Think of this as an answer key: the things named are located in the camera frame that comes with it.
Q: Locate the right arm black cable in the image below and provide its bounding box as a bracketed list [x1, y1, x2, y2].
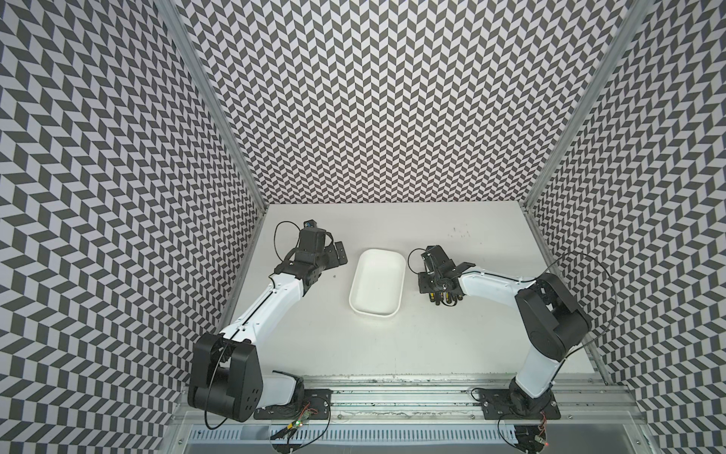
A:
[543, 250, 619, 381]

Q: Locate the left aluminium corner post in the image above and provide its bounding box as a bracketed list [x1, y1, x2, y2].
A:
[154, 0, 267, 211]

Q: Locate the left base wiring with board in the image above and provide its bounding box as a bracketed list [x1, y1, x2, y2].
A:
[269, 396, 333, 454]

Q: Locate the aluminium corner post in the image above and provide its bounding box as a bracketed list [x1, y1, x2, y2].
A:
[154, 0, 267, 211]
[523, 0, 653, 210]

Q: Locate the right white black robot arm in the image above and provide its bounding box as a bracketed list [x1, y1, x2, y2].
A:
[417, 245, 593, 420]

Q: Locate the right base wiring with board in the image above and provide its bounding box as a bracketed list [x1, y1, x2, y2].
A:
[469, 384, 550, 454]

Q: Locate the base wiring with board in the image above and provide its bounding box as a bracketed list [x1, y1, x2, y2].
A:
[469, 384, 550, 454]
[269, 396, 333, 454]

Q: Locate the right aluminium corner post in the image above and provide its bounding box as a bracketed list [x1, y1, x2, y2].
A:
[523, 0, 653, 210]

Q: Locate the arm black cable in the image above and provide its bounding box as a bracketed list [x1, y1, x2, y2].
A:
[543, 250, 619, 381]
[203, 219, 302, 431]

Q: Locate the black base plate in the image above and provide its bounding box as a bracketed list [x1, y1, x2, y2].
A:
[253, 389, 332, 422]
[476, 388, 562, 421]

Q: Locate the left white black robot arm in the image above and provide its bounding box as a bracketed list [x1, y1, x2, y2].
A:
[187, 219, 348, 422]

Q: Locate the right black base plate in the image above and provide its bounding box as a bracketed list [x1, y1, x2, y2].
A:
[476, 388, 562, 421]

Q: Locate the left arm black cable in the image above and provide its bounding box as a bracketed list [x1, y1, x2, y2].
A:
[203, 219, 302, 431]

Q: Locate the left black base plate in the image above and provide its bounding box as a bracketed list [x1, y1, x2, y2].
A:
[253, 389, 332, 422]

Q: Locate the white plastic storage tray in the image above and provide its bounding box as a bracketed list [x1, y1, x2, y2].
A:
[349, 249, 406, 318]

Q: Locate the aluminium front rail frame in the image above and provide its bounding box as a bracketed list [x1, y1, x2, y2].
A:
[159, 374, 660, 453]

